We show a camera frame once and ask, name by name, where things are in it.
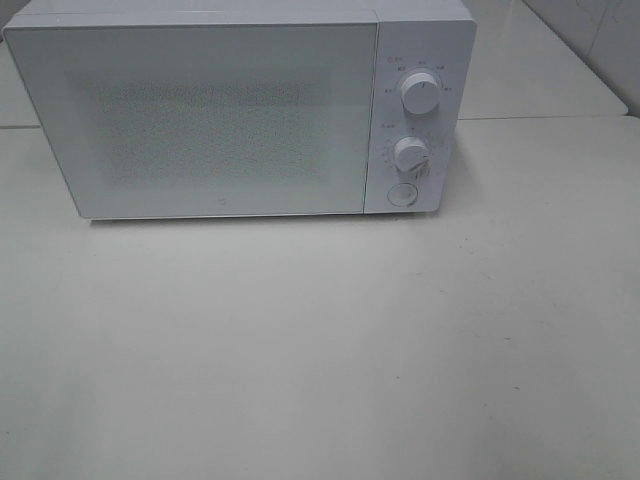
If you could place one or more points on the white upper power knob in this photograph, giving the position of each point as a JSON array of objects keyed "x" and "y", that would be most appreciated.
[{"x": 420, "y": 92}]

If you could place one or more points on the white microwave door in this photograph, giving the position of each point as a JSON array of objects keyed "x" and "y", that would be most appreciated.
[{"x": 204, "y": 121}]

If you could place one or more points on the white timer knob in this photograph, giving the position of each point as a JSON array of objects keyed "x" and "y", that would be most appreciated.
[{"x": 410, "y": 153}]

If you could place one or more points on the white microwave oven body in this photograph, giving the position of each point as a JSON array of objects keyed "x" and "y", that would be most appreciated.
[{"x": 433, "y": 36}]

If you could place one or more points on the round door release button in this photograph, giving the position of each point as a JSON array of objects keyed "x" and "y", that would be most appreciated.
[{"x": 403, "y": 195}]

